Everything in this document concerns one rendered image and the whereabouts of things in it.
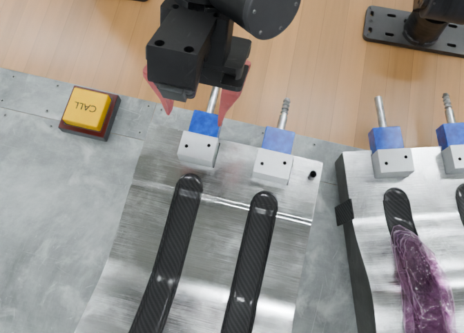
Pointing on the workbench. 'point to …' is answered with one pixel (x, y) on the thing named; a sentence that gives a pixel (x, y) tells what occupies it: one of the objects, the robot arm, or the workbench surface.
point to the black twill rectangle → (344, 212)
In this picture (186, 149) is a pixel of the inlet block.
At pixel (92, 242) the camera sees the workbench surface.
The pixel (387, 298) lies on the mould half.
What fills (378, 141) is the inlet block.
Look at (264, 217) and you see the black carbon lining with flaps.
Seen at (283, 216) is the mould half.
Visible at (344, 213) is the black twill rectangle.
